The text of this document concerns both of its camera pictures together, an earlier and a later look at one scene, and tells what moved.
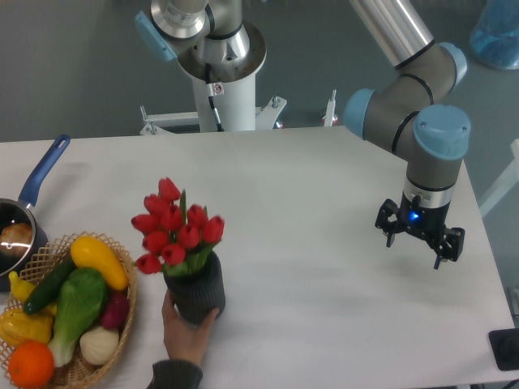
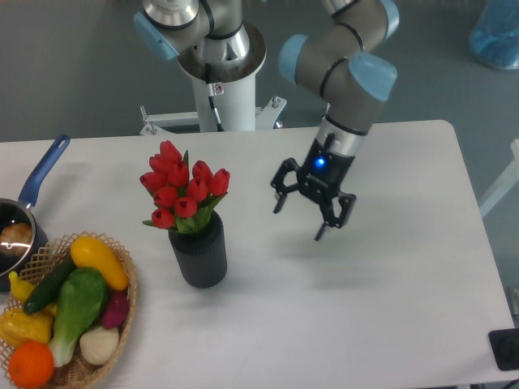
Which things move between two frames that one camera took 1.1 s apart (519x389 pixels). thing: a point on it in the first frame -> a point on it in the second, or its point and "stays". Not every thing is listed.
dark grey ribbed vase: (199, 293) -> (203, 254)
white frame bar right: (509, 177) stays
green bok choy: (81, 296) stays
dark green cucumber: (40, 294) stays
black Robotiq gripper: (428, 224) -> (319, 175)
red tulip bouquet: (178, 237) -> (184, 200)
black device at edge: (504, 346) stays
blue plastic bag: (495, 35) stays
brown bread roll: (16, 233) stays
